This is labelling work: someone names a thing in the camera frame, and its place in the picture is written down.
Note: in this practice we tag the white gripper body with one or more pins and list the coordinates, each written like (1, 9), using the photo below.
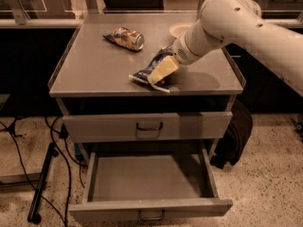
(184, 55)

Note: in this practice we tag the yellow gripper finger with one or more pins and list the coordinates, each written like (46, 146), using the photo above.
(163, 69)

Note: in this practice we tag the blue chip bag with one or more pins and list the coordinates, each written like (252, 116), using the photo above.
(142, 75)

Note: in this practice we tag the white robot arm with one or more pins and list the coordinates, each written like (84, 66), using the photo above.
(223, 22)

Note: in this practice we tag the crushed silver chip bag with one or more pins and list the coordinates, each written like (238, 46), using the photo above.
(129, 39)

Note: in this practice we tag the closed upper drawer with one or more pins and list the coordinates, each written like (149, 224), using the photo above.
(146, 126)

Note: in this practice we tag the grey metal drawer cabinet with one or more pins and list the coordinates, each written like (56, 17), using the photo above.
(119, 82)

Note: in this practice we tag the open middle drawer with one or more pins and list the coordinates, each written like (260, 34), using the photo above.
(151, 186)

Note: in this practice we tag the white bowl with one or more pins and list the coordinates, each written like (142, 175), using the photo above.
(178, 29)

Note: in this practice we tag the black floor stand bar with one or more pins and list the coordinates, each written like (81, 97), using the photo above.
(33, 214)

